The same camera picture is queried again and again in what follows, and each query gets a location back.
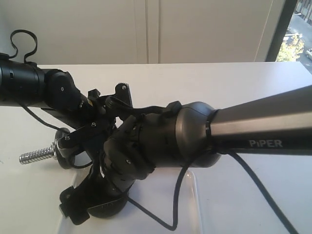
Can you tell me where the chrome threaded dumbbell bar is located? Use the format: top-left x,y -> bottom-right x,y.
19,143 -> 57,165

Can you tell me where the black window frame post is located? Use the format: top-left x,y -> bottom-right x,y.
265,0 -> 297,62

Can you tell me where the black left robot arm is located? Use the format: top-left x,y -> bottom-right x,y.
0,53 -> 116,157

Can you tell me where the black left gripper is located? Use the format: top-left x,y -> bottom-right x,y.
42,89 -> 117,156

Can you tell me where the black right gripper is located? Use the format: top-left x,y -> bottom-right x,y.
59,136 -> 156,218

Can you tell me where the white rectangular tray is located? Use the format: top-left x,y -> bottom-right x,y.
56,168 -> 202,234

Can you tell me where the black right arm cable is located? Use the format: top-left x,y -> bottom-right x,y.
129,148 -> 298,234

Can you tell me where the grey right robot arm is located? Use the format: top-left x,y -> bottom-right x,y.
58,86 -> 312,225

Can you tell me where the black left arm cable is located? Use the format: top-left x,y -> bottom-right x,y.
9,29 -> 93,169

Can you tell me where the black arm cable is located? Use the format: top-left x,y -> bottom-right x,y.
9,29 -> 93,169
129,148 -> 298,234

